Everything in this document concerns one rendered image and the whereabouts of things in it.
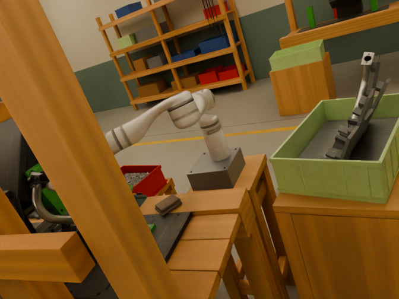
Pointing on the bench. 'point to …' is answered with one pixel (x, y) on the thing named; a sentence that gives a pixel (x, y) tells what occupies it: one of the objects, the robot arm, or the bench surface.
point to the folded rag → (168, 204)
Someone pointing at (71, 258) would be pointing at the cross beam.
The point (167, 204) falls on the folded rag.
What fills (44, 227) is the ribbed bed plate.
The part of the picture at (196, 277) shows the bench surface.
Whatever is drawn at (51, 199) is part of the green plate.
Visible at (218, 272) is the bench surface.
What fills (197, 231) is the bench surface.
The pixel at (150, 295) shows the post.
